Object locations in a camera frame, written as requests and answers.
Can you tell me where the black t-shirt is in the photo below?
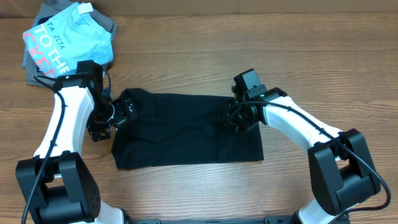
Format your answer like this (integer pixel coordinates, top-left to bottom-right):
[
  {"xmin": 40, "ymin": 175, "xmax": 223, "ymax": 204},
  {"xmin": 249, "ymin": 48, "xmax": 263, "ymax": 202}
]
[{"xmin": 111, "ymin": 88, "xmax": 264, "ymax": 170}]

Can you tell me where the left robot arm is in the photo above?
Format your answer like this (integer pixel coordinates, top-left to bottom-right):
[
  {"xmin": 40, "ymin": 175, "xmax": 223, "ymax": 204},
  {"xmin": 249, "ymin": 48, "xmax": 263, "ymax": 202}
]
[{"xmin": 16, "ymin": 60, "xmax": 137, "ymax": 224}]

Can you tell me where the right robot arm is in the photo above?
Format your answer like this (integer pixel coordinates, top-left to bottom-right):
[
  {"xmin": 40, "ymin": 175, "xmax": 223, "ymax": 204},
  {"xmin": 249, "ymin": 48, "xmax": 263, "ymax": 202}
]
[{"xmin": 221, "ymin": 69, "xmax": 381, "ymax": 223}]

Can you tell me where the folded light blue t-shirt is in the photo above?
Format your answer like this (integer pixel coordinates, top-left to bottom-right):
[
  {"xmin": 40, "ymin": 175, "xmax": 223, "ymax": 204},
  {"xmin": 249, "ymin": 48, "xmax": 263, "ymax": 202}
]
[{"xmin": 22, "ymin": 2, "xmax": 113, "ymax": 78}]

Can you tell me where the folded grey t-shirt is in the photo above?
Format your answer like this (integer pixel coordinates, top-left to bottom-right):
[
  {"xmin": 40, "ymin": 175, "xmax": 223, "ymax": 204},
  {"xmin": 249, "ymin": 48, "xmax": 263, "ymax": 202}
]
[{"xmin": 24, "ymin": 0, "xmax": 119, "ymax": 88}]

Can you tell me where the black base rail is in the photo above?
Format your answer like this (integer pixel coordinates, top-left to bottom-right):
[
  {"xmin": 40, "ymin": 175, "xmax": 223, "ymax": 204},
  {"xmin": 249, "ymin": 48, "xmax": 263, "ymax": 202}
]
[{"xmin": 132, "ymin": 215, "xmax": 301, "ymax": 224}]

